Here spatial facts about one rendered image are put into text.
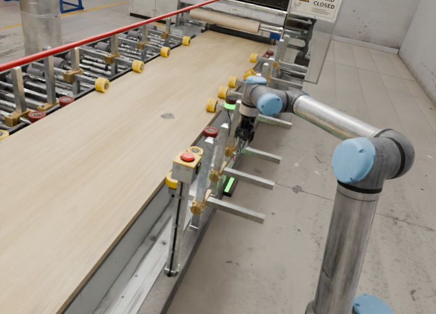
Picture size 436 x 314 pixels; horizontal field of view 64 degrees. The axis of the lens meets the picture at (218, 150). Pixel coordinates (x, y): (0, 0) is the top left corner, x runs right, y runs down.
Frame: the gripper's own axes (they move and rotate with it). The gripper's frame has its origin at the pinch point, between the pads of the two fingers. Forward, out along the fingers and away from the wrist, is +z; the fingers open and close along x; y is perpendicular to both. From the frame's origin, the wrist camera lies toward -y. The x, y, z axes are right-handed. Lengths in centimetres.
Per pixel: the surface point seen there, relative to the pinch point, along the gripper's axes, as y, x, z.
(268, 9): -250, -37, -29
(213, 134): -18.3, -18.8, 6.8
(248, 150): -19.7, 1.8, 11.1
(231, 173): 5.3, -1.0, 11.7
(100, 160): 33, -55, 7
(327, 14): -244, 23, -38
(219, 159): 9.6, -7.6, 3.6
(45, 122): 19, -95, 7
